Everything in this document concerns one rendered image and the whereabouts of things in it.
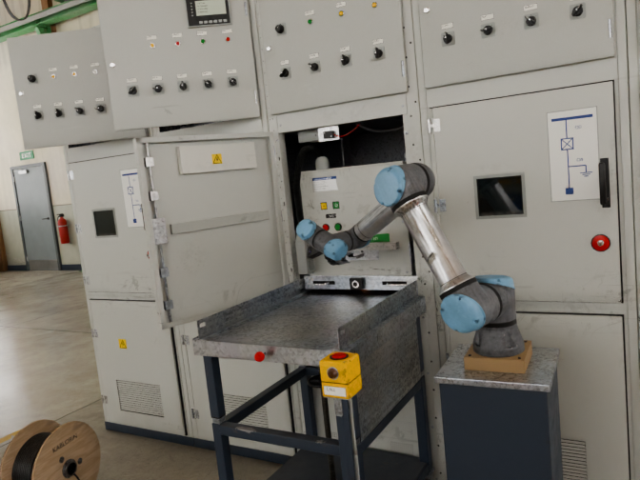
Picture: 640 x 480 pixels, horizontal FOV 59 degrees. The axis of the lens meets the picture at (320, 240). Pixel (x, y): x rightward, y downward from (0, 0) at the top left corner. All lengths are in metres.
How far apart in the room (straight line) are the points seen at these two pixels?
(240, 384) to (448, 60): 1.77
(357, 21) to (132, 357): 2.13
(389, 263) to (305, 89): 0.81
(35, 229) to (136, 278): 9.70
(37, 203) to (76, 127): 9.55
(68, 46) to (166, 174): 1.11
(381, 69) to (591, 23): 0.74
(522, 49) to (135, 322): 2.33
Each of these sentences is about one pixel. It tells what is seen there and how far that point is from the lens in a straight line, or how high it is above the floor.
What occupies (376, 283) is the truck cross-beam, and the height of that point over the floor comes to 0.89.
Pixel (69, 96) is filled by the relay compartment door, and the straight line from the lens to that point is 3.19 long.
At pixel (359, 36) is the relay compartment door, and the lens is 2.36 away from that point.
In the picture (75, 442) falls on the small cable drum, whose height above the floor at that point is 0.29.
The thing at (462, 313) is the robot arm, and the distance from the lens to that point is 1.63.
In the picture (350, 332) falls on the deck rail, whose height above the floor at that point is 0.88.
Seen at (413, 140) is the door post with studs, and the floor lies 1.47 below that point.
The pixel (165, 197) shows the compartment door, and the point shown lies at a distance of 2.32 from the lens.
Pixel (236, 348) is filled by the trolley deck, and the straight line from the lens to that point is 1.96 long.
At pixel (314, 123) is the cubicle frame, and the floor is 1.59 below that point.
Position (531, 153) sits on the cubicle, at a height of 1.37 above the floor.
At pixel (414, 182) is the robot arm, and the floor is 1.32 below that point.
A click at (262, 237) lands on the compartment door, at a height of 1.12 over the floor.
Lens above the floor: 1.38
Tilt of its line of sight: 7 degrees down
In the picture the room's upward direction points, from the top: 6 degrees counter-clockwise
